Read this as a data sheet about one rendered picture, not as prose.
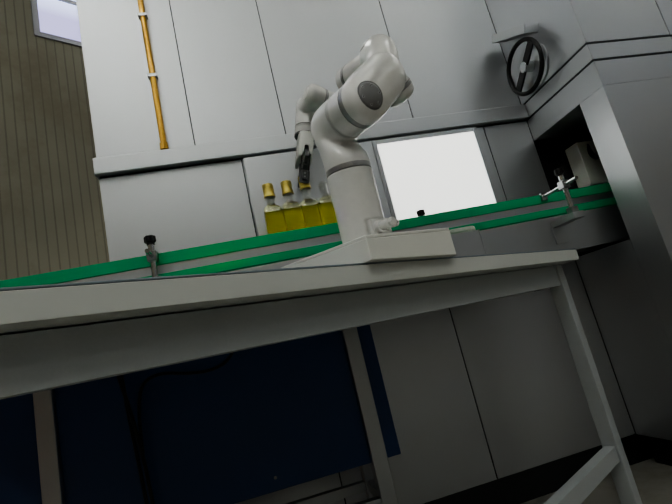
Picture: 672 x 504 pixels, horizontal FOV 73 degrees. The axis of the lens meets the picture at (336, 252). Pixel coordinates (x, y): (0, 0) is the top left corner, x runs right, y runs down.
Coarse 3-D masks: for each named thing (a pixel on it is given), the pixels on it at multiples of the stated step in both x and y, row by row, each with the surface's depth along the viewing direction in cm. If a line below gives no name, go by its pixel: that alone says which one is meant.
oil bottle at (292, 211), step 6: (288, 204) 138; (294, 204) 138; (288, 210) 137; (294, 210) 138; (300, 210) 138; (288, 216) 137; (294, 216) 137; (300, 216) 138; (288, 222) 137; (294, 222) 137; (300, 222) 137; (288, 228) 136; (294, 228) 136; (300, 228) 137
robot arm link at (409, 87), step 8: (352, 64) 124; (360, 64) 122; (344, 72) 127; (352, 72) 125; (344, 80) 128; (408, 80) 113; (408, 88) 113; (400, 96) 113; (408, 96) 114; (392, 104) 115; (400, 104) 115
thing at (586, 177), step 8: (576, 144) 176; (584, 144) 176; (592, 144) 177; (568, 152) 180; (576, 152) 176; (584, 152) 175; (568, 160) 181; (576, 160) 177; (584, 160) 174; (592, 160) 175; (600, 160) 176; (576, 168) 178; (584, 168) 174; (592, 168) 174; (600, 168) 175; (584, 176) 175; (592, 176) 173; (600, 176) 174; (584, 184) 176; (592, 184) 172
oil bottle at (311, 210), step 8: (304, 200) 140; (312, 200) 140; (304, 208) 139; (312, 208) 139; (320, 208) 140; (304, 216) 138; (312, 216) 138; (320, 216) 139; (312, 224) 138; (320, 224) 138
